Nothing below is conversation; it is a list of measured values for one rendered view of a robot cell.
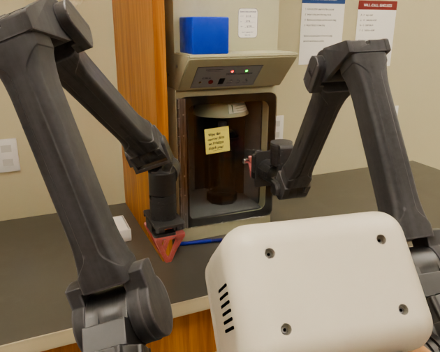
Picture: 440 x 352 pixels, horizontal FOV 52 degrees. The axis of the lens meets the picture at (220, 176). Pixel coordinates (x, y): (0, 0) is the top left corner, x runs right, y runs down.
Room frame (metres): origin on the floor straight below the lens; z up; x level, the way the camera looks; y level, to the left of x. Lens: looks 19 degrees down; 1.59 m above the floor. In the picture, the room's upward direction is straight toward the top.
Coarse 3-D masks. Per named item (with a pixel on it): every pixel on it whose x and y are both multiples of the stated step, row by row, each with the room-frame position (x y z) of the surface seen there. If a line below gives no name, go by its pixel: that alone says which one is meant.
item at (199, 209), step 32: (192, 96) 1.28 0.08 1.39; (224, 96) 1.31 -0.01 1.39; (256, 96) 1.35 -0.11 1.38; (192, 128) 1.27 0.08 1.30; (256, 128) 1.35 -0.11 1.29; (192, 160) 1.27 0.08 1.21; (224, 160) 1.31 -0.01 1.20; (192, 192) 1.27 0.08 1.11; (224, 192) 1.31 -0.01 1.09; (256, 192) 1.35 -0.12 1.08; (192, 224) 1.27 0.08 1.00
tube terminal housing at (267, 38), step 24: (168, 0) 1.30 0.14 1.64; (192, 0) 1.29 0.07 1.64; (216, 0) 1.32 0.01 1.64; (240, 0) 1.35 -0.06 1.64; (264, 0) 1.38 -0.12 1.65; (168, 24) 1.30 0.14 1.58; (264, 24) 1.38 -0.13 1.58; (168, 48) 1.31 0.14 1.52; (240, 48) 1.35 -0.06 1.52; (264, 48) 1.38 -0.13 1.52; (168, 72) 1.32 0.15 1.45; (168, 96) 1.32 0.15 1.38; (168, 120) 1.33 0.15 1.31; (192, 240) 1.28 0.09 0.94
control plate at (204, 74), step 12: (204, 72) 1.22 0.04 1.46; (216, 72) 1.23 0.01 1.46; (228, 72) 1.25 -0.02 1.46; (240, 72) 1.26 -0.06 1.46; (252, 72) 1.28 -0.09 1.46; (192, 84) 1.24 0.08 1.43; (204, 84) 1.25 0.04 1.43; (216, 84) 1.27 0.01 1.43; (228, 84) 1.29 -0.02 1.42; (240, 84) 1.31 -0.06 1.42; (252, 84) 1.32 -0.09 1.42
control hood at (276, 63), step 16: (176, 64) 1.25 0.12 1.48; (192, 64) 1.18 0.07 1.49; (208, 64) 1.20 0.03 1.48; (224, 64) 1.22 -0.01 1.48; (240, 64) 1.24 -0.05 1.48; (256, 64) 1.26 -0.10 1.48; (272, 64) 1.28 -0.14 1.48; (288, 64) 1.31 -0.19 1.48; (176, 80) 1.26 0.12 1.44; (192, 80) 1.23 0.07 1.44; (256, 80) 1.32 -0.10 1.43; (272, 80) 1.34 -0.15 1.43
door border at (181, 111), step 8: (184, 104) 1.26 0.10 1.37; (184, 112) 1.26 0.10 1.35; (184, 120) 1.26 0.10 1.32; (184, 128) 1.26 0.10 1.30; (184, 136) 1.26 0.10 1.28; (184, 144) 1.26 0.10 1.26; (184, 152) 1.26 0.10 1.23; (184, 160) 1.26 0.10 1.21; (184, 168) 1.26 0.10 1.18; (184, 176) 1.26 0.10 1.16; (184, 184) 1.26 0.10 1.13; (184, 192) 1.26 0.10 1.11; (184, 200) 1.26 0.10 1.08; (184, 208) 1.26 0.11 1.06; (184, 216) 1.26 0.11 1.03
